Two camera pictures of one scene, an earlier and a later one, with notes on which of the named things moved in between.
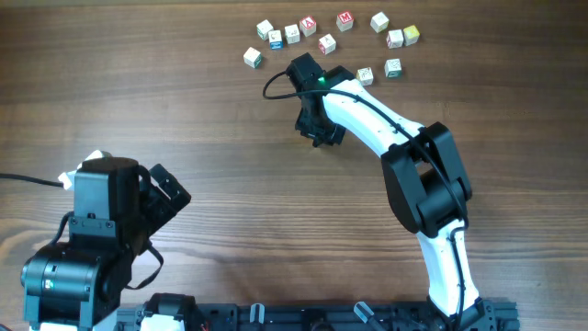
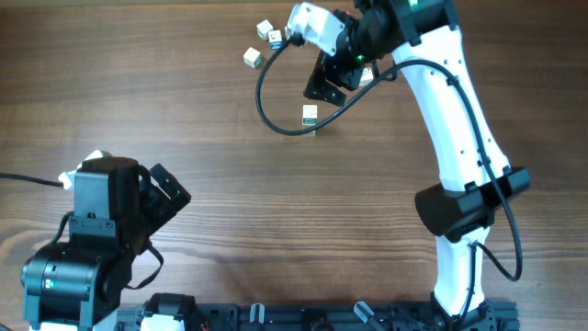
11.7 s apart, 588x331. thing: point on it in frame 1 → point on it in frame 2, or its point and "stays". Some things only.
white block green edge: x=263 y=29 stays
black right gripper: x=302 y=124 → x=332 y=65
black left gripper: x=163 y=211 stays
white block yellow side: x=365 y=75 stays
